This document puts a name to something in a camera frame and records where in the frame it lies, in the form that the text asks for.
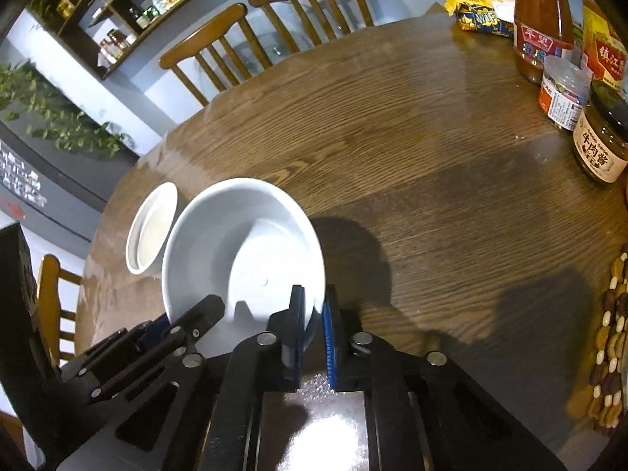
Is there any red sauce bottle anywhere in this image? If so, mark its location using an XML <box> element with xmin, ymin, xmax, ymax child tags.
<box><xmin>513</xmin><ymin>0</ymin><xmax>575</xmax><ymax>85</ymax></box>

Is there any yellow label vinegar bottle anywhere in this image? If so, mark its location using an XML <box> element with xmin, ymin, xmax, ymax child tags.
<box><xmin>581</xmin><ymin>7</ymin><xmax>628</xmax><ymax>96</ymax></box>

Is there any grey refrigerator with photos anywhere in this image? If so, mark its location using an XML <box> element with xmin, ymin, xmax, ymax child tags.
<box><xmin>0</xmin><ymin>122</ymin><xmax>111</xmax><ymax>246</ymax></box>

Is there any wooden bead trivet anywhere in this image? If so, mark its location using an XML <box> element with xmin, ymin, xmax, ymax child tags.
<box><xmin>566</xmin><ymin>252</ymin><xmax>628</xmax><ymax>435</ymax></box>

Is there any hanging green vine plant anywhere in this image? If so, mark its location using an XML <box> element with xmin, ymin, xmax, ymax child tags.
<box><xmin>0</xmin><ymin>61</ymin><xmax>133</xmax><ymax>158</ymax></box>

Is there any clear plastic jar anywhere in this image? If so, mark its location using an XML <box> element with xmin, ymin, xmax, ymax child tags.
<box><xmin>538</xmin><ymin>55</ymin><xmax>592</xmax><ymax>131</ymax></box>

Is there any black lid sauce jar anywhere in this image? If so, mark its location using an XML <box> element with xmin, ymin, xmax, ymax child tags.
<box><xmin>572</xmin><ymin>80</ymin><xmax>628</xmax><ymax>184</ymax></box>

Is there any wooden wall shelf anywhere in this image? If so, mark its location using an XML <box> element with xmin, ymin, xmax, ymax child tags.
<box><xmin>29</xmin><ymin>0</ymin><xmax>256</xmax><ymax>80</ymax></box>

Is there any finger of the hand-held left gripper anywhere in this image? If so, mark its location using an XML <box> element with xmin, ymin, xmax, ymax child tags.
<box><xmin>87</xmin><ymin>294</ymin><xmax>226</xmax><ymax>404</ymax></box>
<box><xmin>61</xmin><ymin>316</ymin><xmax>171</xmax><ymax>380</ymax></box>

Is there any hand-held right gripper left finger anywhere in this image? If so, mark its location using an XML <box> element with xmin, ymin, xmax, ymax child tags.
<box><xmin>54</xmin><ymin>285</ymin><xmax>307</xmax><ymax>471</ymax></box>

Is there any small deep white bowl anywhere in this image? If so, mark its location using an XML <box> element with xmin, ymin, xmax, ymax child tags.
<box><xmin>126</xmin><ymin>182</ymin><xmax>178</xmax><ymax>276</ymax></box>

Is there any yellow snack packet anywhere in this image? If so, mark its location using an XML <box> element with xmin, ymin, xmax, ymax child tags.
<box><xmin>445</xmin><ymin>0</ymin><xmax>516</xmax><ymax>37</ymax></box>

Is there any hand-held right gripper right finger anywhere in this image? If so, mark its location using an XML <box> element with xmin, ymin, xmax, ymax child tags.
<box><xmin>321</xmin><ymin>285</ymin><xmax>570</xmax><ymax>471</ymax></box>

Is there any medium white bowl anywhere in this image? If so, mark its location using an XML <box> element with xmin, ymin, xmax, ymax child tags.
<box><xmin>161</xmin><ymin>177</ymin><xmax>327</xmax><ymax>359</ymax></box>

